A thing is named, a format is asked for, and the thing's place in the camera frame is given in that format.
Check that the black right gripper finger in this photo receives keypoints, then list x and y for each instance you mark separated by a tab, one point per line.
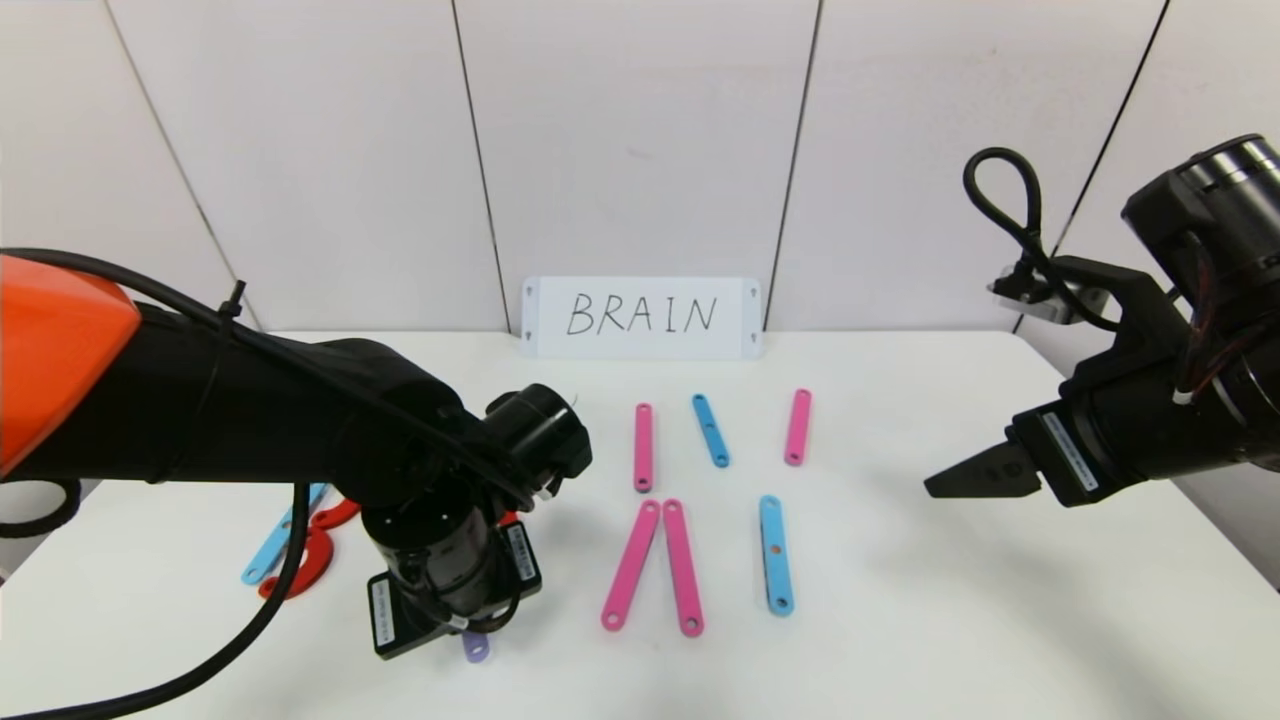
1000	458
995	482

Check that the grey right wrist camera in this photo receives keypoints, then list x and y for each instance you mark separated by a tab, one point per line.
1025	295

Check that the blue bar with orange dot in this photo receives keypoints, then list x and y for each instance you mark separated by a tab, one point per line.
777	585

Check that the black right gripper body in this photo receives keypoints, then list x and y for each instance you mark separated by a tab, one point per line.
1066	452

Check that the white BRAIN word sign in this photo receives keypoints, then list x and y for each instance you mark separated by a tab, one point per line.
640	346

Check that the short purple bar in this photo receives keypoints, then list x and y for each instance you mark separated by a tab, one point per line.
476	648

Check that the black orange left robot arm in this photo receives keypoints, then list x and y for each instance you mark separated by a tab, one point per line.
200	410

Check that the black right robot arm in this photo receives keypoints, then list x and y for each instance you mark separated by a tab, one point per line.
1220	260

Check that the pink bar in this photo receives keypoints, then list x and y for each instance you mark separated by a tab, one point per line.
682	570
797	430
632	565
643	445

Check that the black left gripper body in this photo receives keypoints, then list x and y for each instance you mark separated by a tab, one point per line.
392	612

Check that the large red arc piece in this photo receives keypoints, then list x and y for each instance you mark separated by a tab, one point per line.
318	565
335	517

